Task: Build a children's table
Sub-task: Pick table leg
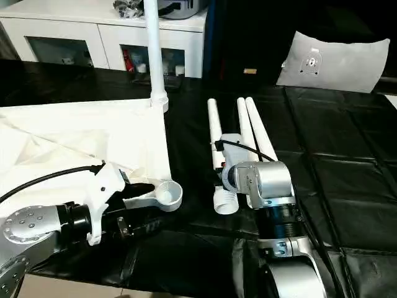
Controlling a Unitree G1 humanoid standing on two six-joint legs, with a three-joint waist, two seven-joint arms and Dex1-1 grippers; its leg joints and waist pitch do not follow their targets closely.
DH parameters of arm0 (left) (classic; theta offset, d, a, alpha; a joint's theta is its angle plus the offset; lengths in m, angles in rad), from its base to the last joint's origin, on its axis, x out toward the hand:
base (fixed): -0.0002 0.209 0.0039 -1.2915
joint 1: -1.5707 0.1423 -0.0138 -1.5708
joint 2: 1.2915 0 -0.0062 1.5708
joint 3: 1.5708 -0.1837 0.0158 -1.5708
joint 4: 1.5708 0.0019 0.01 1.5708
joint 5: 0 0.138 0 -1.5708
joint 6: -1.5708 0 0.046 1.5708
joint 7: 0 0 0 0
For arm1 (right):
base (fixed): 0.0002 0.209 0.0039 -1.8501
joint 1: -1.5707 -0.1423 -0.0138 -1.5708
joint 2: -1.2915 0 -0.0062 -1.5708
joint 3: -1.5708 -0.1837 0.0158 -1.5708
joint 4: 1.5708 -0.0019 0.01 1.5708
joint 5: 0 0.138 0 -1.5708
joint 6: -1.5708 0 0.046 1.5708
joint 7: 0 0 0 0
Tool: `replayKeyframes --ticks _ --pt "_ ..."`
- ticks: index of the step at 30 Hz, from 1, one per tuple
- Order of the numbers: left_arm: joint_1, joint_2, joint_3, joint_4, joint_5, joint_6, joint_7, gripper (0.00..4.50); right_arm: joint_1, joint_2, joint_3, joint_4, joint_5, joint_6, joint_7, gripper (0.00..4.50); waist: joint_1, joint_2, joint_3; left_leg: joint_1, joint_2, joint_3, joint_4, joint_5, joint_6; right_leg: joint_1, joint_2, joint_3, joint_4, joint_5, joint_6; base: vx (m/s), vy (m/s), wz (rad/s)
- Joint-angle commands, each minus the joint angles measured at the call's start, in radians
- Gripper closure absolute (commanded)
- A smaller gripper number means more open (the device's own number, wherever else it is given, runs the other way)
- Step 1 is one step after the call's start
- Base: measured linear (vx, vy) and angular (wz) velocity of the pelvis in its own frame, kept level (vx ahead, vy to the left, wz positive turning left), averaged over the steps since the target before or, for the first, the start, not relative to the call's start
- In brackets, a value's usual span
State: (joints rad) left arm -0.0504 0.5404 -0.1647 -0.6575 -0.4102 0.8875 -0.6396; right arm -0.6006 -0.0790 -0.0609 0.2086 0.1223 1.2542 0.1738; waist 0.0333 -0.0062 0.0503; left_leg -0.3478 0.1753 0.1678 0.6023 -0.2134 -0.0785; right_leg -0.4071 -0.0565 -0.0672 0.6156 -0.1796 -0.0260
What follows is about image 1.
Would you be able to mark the white plastic table leg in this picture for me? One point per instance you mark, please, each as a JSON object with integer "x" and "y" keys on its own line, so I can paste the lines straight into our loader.
{"x": 245, "y": 124}
{"x": 156, "y": 62}
{"x": 214, "y": 124}
{"x": 259, "y": 130}

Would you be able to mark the white plastic table top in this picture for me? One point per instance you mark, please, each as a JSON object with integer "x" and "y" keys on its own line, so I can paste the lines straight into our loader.
{"x": 77, "y": 130}

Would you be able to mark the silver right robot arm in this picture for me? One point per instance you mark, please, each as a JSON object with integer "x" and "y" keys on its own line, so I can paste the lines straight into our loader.
{"x": 270, "y": 180}

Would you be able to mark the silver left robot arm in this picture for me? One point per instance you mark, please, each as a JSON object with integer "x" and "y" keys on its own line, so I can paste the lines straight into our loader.
{"x": 34, "y": 223}

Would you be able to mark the black work mat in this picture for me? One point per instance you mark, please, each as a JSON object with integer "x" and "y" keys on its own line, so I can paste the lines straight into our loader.
{"x": 201, "y": 248}

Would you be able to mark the red bottle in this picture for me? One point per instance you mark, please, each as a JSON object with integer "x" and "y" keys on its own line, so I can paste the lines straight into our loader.
{"x": 127, "y": 60}

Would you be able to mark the black sofa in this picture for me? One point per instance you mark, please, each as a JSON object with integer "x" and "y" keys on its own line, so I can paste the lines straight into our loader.
{"x": 263, "y": 37}

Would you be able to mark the grey printed cushion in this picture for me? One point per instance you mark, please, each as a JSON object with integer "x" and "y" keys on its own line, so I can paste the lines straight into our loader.
{"x": 335, "y": 65}

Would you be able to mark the white cabinet with glass doors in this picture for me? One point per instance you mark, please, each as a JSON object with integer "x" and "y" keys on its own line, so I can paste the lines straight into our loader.
{"x": 77, "y": 28}

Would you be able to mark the metal parts clutter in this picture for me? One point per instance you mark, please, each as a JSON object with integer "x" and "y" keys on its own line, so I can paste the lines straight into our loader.
{"x": 127, "y": 7}

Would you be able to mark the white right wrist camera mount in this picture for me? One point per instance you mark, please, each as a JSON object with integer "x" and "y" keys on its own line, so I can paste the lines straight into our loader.
{"x": 239, "y": 149}

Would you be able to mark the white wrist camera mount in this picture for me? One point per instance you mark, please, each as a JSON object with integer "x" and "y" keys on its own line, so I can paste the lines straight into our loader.
{"x": 239, "y": 149}
{"x": 102, "y": 186}

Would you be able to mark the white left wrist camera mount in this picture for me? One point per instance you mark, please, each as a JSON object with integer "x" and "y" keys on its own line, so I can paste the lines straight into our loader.
{"x": 102, "y": 186}

